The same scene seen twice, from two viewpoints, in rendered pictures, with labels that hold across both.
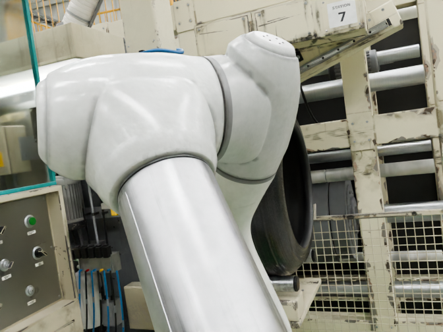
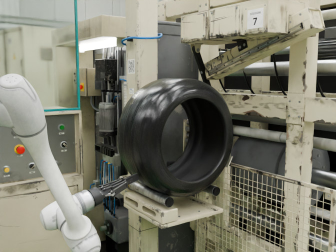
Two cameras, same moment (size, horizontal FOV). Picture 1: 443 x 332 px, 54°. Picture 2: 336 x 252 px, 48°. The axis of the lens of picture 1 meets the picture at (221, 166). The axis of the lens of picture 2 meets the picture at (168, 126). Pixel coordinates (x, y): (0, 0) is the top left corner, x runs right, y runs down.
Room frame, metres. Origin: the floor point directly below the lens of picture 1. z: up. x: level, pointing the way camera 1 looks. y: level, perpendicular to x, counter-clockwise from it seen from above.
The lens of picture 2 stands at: (-0.12, -1.03, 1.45)
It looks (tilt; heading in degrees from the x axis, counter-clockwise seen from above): 7 degrees down; 33
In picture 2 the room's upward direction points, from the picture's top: straight up
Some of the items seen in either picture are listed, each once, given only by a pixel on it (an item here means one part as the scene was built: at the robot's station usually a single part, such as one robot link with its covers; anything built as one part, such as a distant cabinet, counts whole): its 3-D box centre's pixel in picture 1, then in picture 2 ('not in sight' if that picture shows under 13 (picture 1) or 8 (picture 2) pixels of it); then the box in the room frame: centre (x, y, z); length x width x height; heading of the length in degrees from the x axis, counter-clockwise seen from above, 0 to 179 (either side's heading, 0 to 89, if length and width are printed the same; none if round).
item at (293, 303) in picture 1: (242, 304); (148, 205); (1.30, -0.01, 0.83); 0.36 x 0.09 x 0.06; 67
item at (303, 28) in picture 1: (281, 33); (236, 25); (1.66, -0.29, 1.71); 0.61 x 0.25 x 0.15; 67
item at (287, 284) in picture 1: (241, 283); (149, 192); (1.30, -0.01, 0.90); 0.35 x 0.05 x 0.05; 67
